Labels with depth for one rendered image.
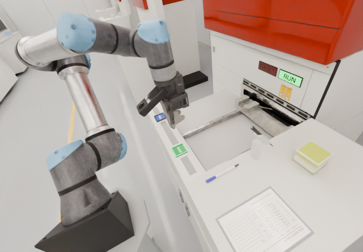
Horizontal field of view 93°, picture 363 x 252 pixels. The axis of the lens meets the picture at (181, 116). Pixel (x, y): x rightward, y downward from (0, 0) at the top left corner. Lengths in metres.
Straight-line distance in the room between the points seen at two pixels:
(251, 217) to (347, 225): 0.24
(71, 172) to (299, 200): 0.70
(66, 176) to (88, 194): 0.09
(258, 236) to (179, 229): 1.09
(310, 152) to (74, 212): 0.75
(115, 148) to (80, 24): 0.44
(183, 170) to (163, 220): 1.02
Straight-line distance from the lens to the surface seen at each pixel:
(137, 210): 0.84
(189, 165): 0.71
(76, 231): 0.66
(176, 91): 0.56
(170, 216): 1.68
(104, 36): 0.48
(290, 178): 0.71
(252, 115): 1.03
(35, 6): 8.61
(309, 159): 0.69
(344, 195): 0.74
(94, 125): 0.75
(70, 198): 0.66
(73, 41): 0.45
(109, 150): 0.71
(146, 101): 0.55
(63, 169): 0.66
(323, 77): 0.86
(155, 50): 0.47
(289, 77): 0.93
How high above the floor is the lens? 1.54
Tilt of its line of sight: 39 degrees down
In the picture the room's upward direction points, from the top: 12 degrees counter-clockwise
